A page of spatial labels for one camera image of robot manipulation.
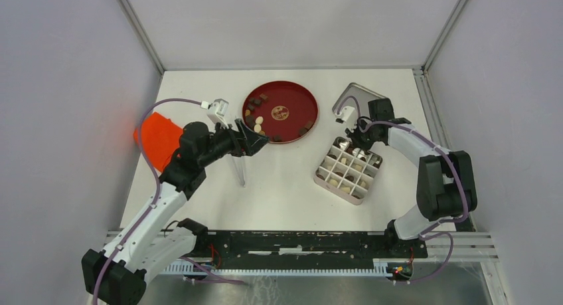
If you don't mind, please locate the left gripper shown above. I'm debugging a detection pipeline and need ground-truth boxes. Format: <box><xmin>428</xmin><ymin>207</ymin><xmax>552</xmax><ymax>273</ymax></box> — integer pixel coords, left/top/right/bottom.
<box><xmin>199</xmin><ymin>118</ymin><xmax>270</xmax><ymax>167</ymax></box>

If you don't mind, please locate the metal tongs white handle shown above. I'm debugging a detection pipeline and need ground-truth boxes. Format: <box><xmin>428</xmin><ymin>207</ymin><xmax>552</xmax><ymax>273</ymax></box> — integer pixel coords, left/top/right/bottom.
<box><xmin>230</xmin><ymin>157</ymin><xmax>246</xmax><ymax>187</ymax></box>

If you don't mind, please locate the pink compartment box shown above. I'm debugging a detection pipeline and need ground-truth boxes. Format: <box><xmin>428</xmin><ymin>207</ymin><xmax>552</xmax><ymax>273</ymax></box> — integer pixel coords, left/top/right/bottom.
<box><xmin>313</xmin><ymin>137</ymin><xmax>383</xmax><ymax>205</ymax></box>

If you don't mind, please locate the silver tin lid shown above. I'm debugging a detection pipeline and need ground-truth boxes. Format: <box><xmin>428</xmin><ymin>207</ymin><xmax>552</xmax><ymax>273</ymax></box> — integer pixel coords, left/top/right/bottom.
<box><xmin>332</xmin><ymin>82</ymin><xmax>386</xmax><ymax>118</ymax></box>

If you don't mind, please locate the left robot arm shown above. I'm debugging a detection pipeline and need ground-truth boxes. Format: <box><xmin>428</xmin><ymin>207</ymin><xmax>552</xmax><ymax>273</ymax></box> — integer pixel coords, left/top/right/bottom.
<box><xmin>81</xmin><ymin>119</ymin><xmax>269</xmax><ymax>304</ymax></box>

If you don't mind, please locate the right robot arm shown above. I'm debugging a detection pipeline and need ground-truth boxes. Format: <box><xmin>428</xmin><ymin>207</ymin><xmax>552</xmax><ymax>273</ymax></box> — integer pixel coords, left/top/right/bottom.
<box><xmin>336</xmin><ymin>98</ymin><xmax>477</xmax><ymax>257</ymax></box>

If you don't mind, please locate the red round tray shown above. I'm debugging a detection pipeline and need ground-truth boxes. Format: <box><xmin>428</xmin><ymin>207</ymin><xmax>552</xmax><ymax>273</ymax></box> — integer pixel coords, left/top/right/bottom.
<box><xmin>241</xmin><ymin>80</ymin><xmax>319</xmax><ymax>144</ymax></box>

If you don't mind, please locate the orange cloth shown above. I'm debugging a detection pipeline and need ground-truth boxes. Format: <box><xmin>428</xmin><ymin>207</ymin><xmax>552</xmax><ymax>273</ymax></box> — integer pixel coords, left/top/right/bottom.
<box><xmin>141</xmin><ymin>112</ymin><xmax>183</xmax><ymax>173</ymax></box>

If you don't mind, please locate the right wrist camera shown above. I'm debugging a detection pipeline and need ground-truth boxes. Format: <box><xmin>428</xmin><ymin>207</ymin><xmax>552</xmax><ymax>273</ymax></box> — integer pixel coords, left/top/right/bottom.
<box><xmin>335</xmin><ymin>106</ymin><xmax>359</xmax><ymax>129</ymax></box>

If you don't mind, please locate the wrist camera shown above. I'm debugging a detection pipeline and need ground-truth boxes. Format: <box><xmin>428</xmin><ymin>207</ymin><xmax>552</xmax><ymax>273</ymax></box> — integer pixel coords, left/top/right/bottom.
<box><xmin>200</xmin><ymin>98</ymin><xmax>230</xmax><ymax>128</ymax></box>
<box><xmin>335</xmin><ymin>106</ymin><xmax>359</xmax><ymax>129</ymax></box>

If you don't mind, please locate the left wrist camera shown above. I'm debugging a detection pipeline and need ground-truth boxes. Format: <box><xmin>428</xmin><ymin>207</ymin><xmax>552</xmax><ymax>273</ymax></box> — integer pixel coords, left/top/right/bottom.
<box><xmin>200</xmin><ymin>98</ymin><xmax>230</xmax><ymax>128</ymax></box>

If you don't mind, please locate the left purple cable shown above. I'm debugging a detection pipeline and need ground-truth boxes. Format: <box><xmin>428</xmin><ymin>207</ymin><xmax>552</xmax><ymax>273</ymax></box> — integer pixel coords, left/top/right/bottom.
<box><xmin>91</xmin><ymin>98</ymin><xmax>210</xmax><ymax>305</ymax></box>

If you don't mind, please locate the purple cable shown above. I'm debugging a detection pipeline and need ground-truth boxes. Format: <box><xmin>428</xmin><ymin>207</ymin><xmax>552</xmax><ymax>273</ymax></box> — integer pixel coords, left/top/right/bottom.
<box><xmin>336</xmin><ymin>95</ymin><xmax>470</xmax><ymax>284</ymax></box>
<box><xmin>91</xmin><ymin>98</ymin><xmax>210</xmax><ymax>305</ymax></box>

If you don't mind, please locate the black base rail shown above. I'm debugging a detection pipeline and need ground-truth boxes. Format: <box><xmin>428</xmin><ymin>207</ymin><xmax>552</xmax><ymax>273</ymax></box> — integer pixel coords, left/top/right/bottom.
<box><xmin>186</xmin><ymin>231</ymin><xmax>428</xmax><ymax>270</ymax></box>

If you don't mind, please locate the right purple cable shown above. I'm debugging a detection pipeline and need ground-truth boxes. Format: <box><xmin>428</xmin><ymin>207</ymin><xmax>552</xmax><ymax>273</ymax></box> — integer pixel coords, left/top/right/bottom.
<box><xmin>336</xmin><ymin>95</ymin><xmax>470</xmax><ymax>284</ymax></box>

